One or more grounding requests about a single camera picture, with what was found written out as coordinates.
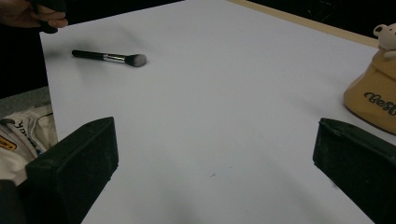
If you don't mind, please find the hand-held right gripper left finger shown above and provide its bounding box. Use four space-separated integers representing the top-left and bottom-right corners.
24 116 120 224

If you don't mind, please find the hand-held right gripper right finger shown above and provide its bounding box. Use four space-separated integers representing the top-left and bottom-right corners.
312 117 396 224

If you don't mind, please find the tan bear pen holder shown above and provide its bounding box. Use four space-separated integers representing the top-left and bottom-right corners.
343 23 396 135

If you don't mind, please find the black makeup brush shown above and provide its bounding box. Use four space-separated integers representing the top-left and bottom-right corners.
71 49 148 68

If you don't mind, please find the white printed bag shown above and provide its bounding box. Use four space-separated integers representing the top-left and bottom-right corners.
0 104 59 187

